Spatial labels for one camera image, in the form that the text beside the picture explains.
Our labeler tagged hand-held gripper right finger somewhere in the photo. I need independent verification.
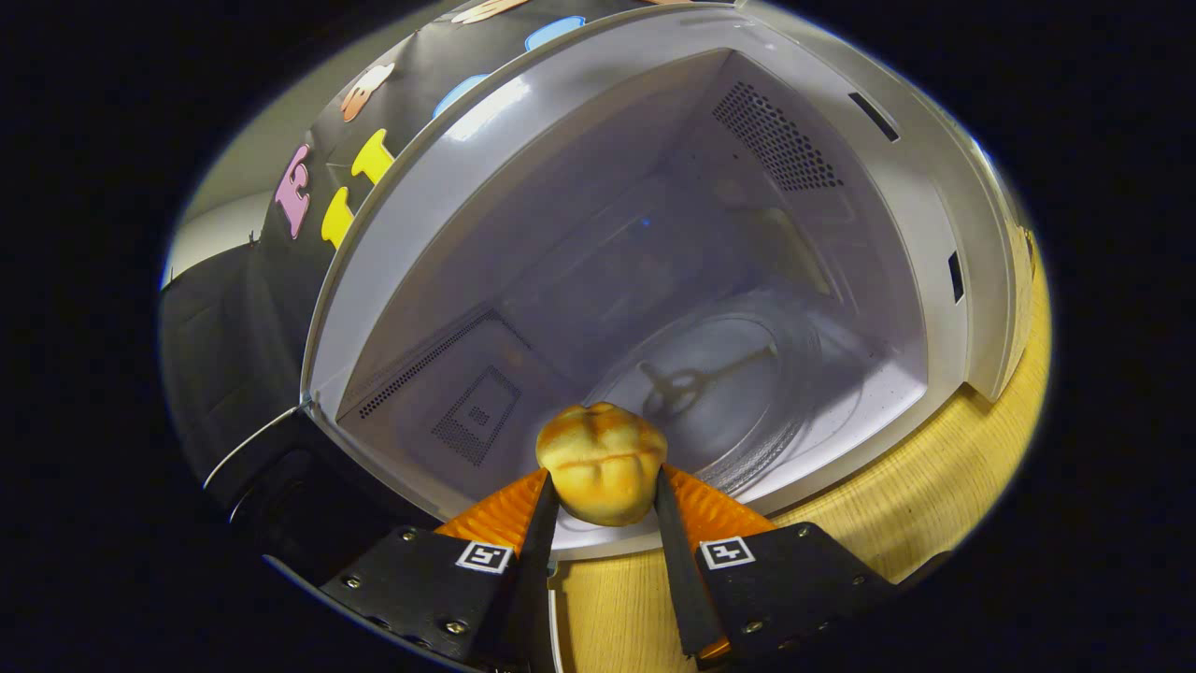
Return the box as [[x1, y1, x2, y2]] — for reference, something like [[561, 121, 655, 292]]
[[652, 465, 900, 666]]

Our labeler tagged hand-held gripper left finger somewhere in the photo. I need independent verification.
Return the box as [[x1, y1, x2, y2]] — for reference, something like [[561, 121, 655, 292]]
[[318, 467, 562, 672]]

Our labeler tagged golden bread bun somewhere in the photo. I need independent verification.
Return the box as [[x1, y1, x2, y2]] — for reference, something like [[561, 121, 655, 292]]
[[535, 402, 669, 527]]

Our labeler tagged white microwave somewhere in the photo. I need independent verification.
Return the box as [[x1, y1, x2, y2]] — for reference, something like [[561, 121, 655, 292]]
[[201, 0, 1038, 585]]

